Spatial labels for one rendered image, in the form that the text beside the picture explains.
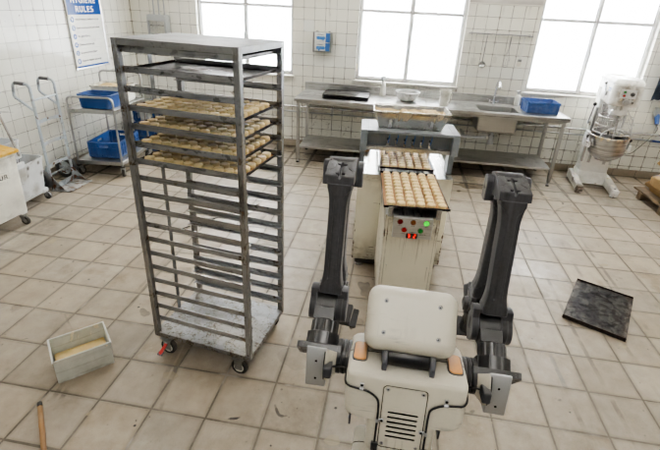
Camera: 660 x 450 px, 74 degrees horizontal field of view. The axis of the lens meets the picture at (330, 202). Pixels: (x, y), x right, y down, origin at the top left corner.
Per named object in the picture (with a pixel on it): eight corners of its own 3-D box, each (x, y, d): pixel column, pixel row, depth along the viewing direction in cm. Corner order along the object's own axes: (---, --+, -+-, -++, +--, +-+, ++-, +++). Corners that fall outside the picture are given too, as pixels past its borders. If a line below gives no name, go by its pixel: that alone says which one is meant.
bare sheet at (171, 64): (275, 72, 223) (275, 69, 223) (238, 83, 188) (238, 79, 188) (175, 62, 239) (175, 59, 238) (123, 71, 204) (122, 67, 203)
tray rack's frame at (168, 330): (284, 319, 295) (285, 40, 221) (249, 374, 250) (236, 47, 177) (201, 299, 311) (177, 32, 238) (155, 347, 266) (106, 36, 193)
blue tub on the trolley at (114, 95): (92, 102, 521) (89, 89, 515) (124, 105, 519) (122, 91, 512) (77, 108, 494) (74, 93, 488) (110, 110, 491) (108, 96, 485)
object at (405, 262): (372, 267, 366) (383, 167, 329) (413, 271, 364) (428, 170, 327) (373, 322, 302) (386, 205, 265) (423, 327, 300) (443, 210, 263)
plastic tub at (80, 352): (57, 385, 242) (51, 364, 235) (52, 361, 258) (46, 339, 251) (115, 363, 259) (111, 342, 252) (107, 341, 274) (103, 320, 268)
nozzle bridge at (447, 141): (358, 159, 361) (361, 118, 347) (446, 165, 357) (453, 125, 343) (357, 173, 331) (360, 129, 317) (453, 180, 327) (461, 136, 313)
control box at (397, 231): (391, 234, 273) (393, 214, 267) (429, 237, 272) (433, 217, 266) (391, 237, 270) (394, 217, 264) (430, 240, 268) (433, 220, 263)
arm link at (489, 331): (480, 347, 109) (503, 350, 108) (480, 307, 113) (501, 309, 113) (472, 353, 117) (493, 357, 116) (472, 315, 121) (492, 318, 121)
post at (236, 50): (252, 358, 251) (242, 46, 181) (250, 362, 248) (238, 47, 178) (247, 357, 252) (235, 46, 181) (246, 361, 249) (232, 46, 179)
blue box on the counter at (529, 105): (525, 113, 543) (528, 101, 537) (519, 107, 570) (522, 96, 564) (559, 115, 540) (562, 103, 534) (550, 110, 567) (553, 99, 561)
